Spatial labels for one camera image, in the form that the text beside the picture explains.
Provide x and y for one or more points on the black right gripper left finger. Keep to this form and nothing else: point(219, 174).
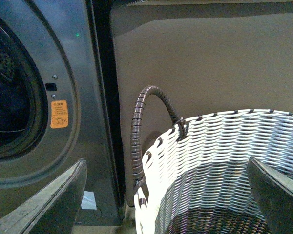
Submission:
point(52, 210)

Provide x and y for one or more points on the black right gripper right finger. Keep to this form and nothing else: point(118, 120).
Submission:
point(273, 193)

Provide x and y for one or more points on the steel washing drum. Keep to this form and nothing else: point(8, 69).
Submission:
point(14, 97)

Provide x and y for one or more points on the grey front-load washing machine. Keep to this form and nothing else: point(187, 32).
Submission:
point(55, 44)

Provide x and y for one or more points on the white paper tag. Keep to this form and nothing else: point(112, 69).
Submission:
point(88, 201)

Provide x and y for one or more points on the white woven laundry basket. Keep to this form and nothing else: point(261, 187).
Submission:
point(199, 185)

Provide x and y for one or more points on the orange warning sticker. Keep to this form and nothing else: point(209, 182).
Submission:
point(59, 114)

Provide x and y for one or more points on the grey brown cabinet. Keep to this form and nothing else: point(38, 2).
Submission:
point(208, 56)

